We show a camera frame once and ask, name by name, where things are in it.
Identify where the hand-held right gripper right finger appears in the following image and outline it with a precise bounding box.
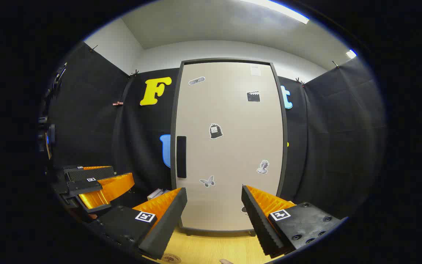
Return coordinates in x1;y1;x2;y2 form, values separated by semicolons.
241;184;349;257

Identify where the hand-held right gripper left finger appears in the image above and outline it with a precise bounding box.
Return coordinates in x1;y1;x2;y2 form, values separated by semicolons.
88;187;188;261

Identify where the grey cabinet door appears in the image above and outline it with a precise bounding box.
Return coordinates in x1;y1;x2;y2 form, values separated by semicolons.
176;61;284;232

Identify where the dark grey cabinet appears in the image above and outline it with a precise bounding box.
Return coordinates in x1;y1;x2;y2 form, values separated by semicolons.
170;58;289;236

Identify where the black backdrop cloth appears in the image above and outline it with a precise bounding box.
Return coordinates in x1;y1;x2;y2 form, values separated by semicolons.
45;40;386;220

